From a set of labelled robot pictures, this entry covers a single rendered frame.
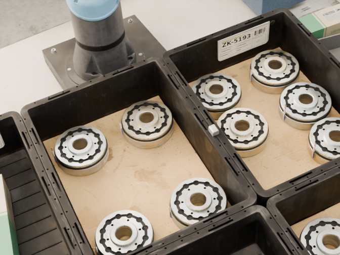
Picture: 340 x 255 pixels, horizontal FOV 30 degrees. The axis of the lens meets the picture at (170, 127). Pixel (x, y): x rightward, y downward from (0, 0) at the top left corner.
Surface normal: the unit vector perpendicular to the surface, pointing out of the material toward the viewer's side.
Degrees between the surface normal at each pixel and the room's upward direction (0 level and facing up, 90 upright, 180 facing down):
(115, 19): 88
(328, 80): 90
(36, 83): 0
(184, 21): 0
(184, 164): 0
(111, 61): 69
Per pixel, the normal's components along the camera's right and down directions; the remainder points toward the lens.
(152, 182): -0.06, -0.63
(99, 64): 0.00, 0.49
